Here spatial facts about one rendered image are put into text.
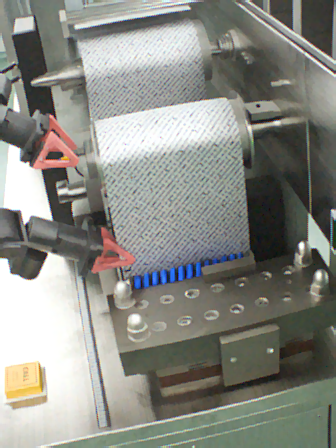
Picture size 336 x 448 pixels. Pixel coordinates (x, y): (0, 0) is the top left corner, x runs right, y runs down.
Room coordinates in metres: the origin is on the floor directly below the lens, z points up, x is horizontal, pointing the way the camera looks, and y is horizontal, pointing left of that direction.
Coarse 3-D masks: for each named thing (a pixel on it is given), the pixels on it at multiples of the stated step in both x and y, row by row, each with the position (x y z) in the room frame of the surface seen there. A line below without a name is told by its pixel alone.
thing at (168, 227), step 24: (144, 192) 0.97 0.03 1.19; (168, 192) 0.98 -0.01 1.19; (192, 192) 0.98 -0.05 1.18; (216, 192) 0.99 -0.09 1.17; (240, 192) 0.99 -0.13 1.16; (120, 216) 0.97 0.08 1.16; (144, 216) 0.97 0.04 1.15; (168, 216) 0.98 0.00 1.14; (192, 216) 0.98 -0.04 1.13; (216, 216) 0.98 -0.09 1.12; (240, 216) 0.99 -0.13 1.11; (120, 240) 0.97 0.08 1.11; (144, 240) 0.97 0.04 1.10; (168, 240) 0.98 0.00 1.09; (192, 240) 0.98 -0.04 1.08; (216, 240) 0.98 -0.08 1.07; (240, 240) 0.99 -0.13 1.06; (144, 264) 0.97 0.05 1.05; (168, 264) 0.97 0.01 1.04; (192, 264) 0.98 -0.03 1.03
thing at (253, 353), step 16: (224, 336) 0.78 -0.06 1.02; (240, 336) 0.77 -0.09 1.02; (256, 336) 0.77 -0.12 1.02; (272, 336) 0.77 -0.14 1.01; (224, 352) 0.76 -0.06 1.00; (240, 352) 0.77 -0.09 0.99; (256, 352) 0.77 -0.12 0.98; (272, 352) 0.77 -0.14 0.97; (224, 368) 0.76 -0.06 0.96; (240, 368) 0.77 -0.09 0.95; (256, 368) 0.77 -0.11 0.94; (272, 368) 0.77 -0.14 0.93; (224, 384) 0.77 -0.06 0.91
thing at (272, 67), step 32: (224, 0) 1.37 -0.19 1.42; (224, 32) 1.40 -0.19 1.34; (256, 32) 1.15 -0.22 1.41; (224, 64) 1.43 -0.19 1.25; (256, 64) 1.17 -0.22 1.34; (288, 64) 0.98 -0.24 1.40; (320, 64) 0.85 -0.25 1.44; (224, 96) 1.47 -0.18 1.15; (256, 96) 1.19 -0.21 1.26; (288, 96) 0.99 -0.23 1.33; (320, 96) 0.85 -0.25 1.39; (288, 128) 1.00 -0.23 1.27; (320, 128) 0.85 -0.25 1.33; (288, 160) 1.02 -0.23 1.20; (320, 160) 0.85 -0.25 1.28; (320, 192) 0.86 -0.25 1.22; (320, 224) 0.86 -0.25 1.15
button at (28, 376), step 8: (8, 368) 0.87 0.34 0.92; (16, 368) 0.86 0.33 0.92; (24, 368) 0.86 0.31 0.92; (32, 368) 0.86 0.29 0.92; (40, 368) 0.87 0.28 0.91; (8, 376) 0.85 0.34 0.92; (16, 376) 0.84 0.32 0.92; (24, 376) 0.84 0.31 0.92; (32, 376) 0.84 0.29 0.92; (40, 376) 0.84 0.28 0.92; (8, 384) 0.82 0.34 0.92; (16, 384) 0.82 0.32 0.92; (24, 384) 0.82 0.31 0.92; (32, 384) 0.82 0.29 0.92; (40, 384) 0.82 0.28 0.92; (8, 392) 0.81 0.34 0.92; (16, 392) 0.81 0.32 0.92; (24, 392) 0.81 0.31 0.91; (32, 392) 0.81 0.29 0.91; (40, 392) 0.81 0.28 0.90
